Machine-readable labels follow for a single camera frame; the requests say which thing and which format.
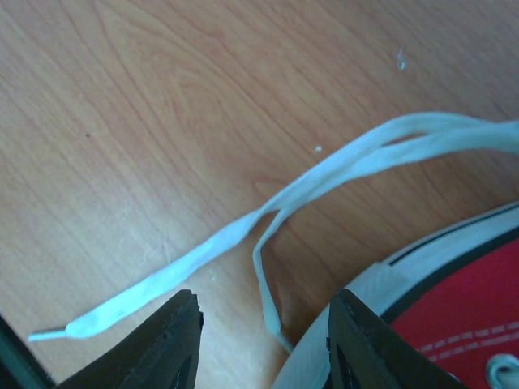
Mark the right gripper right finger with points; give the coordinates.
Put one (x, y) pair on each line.
(365, 352)

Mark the red canvas sneaker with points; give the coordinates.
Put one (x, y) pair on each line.
(453, 296)

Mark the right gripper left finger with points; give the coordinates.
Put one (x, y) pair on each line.
(162, 352)

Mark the white shoelace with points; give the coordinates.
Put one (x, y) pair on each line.
(403, 140)

